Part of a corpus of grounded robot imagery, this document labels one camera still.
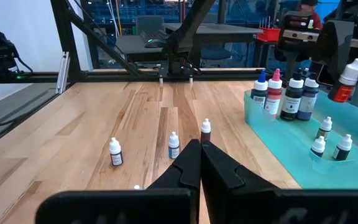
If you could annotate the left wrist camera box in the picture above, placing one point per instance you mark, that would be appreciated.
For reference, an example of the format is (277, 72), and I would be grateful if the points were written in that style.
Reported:
(300, 35)

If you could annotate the large pink food colouring bottle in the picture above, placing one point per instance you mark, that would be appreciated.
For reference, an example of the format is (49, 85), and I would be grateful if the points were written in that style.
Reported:
(273, 99)

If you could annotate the large purple food colouring bottle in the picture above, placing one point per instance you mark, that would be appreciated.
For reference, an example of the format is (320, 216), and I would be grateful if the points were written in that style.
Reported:
(309, 102)

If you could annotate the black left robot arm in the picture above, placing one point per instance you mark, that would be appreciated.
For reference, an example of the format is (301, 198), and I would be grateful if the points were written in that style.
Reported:
(191, 28)

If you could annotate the red tool holder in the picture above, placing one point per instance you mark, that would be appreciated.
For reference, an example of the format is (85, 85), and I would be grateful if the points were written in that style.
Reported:
(269, 33)

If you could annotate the small blue food colouring bottle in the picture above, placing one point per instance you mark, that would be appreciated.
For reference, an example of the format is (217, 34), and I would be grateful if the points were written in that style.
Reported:
(173, 145)

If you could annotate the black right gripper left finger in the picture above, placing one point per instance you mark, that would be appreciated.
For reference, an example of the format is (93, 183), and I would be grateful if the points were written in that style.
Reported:
(185, 174)

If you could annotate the small yellow-green colouring bottle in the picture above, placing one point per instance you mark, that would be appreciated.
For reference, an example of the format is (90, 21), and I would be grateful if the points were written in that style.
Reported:
(324, 129)

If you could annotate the black computer mouse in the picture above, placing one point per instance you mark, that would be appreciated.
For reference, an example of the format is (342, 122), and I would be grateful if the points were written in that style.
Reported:
(155, 43)

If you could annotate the small white post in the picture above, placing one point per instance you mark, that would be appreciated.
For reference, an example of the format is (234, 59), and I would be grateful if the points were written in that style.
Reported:
(160, 81)
(190, 81)

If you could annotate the small dark food colouring bottle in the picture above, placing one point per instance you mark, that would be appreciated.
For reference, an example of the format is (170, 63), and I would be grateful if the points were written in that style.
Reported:
(343, 147)
(318, 147)

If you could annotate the large black food colouring bottle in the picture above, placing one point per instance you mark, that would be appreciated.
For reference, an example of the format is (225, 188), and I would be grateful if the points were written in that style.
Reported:
(291, 105)

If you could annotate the black backlit keyboard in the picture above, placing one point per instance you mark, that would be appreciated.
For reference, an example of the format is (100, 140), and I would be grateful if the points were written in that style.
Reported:
(154, 35)

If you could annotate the small purple food colouring bottle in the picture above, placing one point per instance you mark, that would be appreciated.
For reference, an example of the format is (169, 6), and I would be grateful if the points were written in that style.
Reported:
(116, 152)

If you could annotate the small red-label colouring bottle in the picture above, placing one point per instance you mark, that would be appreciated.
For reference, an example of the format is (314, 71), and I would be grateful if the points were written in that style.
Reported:
(342, 91)

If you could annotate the grey desk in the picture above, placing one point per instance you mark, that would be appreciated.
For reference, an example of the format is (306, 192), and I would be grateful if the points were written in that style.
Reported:
(222, 31)

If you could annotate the silver metal bracket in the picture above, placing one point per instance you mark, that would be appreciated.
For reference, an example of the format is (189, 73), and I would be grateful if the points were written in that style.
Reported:
(63, 73)

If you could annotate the blue office chair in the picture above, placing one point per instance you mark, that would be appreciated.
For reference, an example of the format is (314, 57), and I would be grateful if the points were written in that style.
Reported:
(216, 53)

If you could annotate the large blue food colouring bottle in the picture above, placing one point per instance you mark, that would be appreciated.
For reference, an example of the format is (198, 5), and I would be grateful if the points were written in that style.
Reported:
(259, 93)

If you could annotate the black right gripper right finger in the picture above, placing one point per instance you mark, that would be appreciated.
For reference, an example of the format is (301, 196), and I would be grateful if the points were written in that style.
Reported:
(222, 180)

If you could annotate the person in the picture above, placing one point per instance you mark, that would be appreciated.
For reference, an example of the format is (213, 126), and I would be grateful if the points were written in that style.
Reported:
(311, 12)

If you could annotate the black aluminium table frame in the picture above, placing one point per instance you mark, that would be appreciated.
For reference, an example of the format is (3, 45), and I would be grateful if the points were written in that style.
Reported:
(67, 37)

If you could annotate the small dark red colouring bottle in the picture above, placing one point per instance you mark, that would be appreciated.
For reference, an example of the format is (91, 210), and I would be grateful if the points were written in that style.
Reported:
(205, 130)

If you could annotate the teal translucent plastic bin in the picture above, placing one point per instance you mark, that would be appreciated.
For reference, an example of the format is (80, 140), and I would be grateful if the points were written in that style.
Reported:
(291, 149)

